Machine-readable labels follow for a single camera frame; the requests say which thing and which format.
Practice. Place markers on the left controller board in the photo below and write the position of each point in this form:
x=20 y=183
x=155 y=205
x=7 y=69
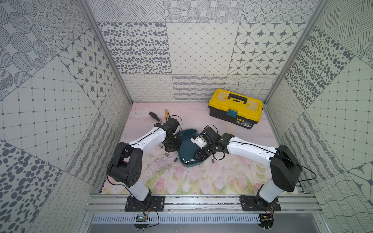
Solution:
x=141 y=222

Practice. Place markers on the white slotted cable duct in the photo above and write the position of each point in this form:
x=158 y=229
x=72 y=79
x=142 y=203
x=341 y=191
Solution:
x=178 y=218

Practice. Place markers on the teal plastic storage tray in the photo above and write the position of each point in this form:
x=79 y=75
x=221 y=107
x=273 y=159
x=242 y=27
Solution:
x=187 y=149

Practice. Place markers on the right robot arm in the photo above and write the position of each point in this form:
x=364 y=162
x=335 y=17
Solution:
x=285 y=168

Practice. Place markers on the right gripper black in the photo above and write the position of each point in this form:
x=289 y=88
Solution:
x=201 y=155

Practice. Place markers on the controller board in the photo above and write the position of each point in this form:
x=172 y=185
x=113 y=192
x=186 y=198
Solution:
x=266 y=221
x=141 y=222

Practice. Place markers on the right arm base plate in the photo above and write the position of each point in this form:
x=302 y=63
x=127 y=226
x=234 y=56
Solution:
x=255 y=203

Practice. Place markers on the yellow black toolbox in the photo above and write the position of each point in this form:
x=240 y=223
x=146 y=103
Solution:
x=235 y=108

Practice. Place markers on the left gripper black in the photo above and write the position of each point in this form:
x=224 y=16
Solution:
x=172 y=144

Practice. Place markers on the aluminium mounting rail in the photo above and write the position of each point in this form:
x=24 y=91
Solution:
x=187 y=204

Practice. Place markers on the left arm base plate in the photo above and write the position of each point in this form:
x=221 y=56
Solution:
x=152 y=203

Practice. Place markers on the right controller board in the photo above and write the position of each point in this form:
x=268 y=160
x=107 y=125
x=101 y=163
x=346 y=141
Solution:
x=266 y=221

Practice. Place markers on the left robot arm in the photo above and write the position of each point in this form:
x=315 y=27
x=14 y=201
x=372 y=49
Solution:
x=126 y=163

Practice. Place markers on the yellow utility knife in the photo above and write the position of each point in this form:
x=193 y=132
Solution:
x=167 y=115

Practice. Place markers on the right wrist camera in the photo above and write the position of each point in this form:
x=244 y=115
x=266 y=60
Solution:
x=197 y=139

